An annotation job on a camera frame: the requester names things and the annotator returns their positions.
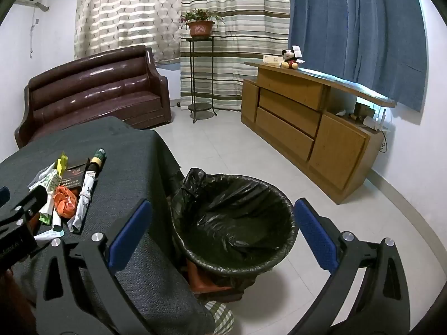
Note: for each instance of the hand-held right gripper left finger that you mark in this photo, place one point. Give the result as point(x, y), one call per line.
point(129, 232)

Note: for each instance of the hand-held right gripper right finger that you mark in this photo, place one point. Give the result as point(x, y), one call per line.
point(314, 233)

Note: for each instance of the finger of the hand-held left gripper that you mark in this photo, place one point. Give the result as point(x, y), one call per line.
point(3, 195)
point(29, 200)

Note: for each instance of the light green wrapper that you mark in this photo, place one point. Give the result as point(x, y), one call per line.
point(44, 218)

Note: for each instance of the white green squeezed tube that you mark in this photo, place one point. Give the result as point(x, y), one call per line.
point(49, 181)

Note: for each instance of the white curved plastic strip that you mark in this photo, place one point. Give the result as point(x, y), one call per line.
point(56, 220)

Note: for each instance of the orange plastic bag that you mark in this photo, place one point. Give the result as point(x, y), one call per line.
point(64, 202)

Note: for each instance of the light blue wrapper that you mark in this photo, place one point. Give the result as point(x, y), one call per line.
point(49, 234)

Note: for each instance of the yellow wrapper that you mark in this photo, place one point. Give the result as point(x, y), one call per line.
point(63, 162)

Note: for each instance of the black cigarette box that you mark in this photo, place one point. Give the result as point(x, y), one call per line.
point(75, 174)

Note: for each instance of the white knotted wrapper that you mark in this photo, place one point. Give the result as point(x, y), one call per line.
point(85, 192)

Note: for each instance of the trash bin with black bag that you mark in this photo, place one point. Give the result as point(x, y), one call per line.
point(237, 216)

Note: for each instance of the small green bottle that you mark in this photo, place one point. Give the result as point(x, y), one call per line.
point(96, 158)

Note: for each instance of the wooden cabinet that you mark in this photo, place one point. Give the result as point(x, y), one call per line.
point(335, 150)

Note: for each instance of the green checked cloth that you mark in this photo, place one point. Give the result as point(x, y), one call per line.
point(218, 317)

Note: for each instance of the brown leather sofa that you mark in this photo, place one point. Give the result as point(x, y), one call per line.
point(97, 94)

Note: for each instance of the white router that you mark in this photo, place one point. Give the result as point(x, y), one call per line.
point(375, 122)

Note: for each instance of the small brown box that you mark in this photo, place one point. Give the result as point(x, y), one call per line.
point(361, 113)

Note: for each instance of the black metal plant stand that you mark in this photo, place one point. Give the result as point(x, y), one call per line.
point(200, 108)

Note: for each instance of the mouse plush toy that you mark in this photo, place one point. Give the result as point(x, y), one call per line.
point(289, 61)

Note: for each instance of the beige cardboard box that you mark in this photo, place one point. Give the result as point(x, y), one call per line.
point(271, 60)

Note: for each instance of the white paper tag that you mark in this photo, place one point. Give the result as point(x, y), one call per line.
point(298, 51)

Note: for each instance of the beige patterned curtain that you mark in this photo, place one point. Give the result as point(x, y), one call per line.
point(125, 14)

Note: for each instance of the striped curtain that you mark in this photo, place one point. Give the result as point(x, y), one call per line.
point(241, 35)

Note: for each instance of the blue curtain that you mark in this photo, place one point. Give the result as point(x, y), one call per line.
point(349, 24)

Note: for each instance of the potted plant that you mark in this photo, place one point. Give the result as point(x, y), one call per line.
point(200, 28)

